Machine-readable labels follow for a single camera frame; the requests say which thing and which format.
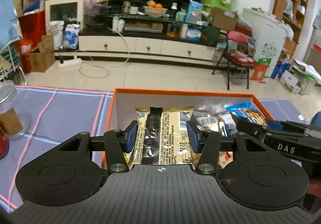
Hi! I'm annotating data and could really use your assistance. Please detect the white glass-door cabinet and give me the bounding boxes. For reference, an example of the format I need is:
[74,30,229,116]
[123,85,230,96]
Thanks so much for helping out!
[45,0,84,33]

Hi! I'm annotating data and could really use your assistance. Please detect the wooden bookshelf right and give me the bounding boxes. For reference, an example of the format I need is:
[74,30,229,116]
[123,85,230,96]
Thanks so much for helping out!
[273,0,309,44]

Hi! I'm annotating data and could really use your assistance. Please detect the brown cardboard box floor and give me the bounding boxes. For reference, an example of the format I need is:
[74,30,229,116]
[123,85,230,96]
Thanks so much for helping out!
[28,35,55,72]

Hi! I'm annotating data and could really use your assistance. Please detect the fruit bowl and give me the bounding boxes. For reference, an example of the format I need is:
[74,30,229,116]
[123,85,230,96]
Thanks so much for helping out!
[144,0,167,18]

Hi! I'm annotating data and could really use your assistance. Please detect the red folding chair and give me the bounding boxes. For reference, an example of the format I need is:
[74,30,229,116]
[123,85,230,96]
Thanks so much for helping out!
[212,30,255,91]

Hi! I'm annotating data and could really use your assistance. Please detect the clear glass jar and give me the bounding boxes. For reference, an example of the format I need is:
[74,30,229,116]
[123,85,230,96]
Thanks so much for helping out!
[1,80,30,140]

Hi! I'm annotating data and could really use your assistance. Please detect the blue snack bag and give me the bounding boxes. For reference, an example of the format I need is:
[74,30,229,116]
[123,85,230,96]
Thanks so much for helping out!
[225,102,268,126]

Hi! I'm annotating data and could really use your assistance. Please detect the white tv stand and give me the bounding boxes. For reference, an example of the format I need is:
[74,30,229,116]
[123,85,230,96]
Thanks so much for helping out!
[78,14,215,66]

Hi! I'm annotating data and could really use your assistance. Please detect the white power strip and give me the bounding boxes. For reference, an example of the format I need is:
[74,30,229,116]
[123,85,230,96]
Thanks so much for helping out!
[58,58,82,68]

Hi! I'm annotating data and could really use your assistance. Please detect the blue tissue box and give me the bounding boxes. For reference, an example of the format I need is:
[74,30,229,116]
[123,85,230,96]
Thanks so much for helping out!
[185,0,203,22]

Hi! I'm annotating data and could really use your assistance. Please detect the orange cardboard box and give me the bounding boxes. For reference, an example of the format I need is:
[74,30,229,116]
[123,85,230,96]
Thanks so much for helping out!
[101,88,275,169]

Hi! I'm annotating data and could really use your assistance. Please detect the beige snack packet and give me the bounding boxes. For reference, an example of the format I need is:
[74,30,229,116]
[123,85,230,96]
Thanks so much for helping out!
[129,106,194,165]

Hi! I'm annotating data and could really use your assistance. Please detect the blue star cloth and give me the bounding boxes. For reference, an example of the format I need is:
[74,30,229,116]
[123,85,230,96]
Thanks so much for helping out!
[0,0,22,52]

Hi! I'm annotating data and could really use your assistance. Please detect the white freezer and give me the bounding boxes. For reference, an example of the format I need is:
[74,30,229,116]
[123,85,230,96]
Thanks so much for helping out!
[242,8,287,77]

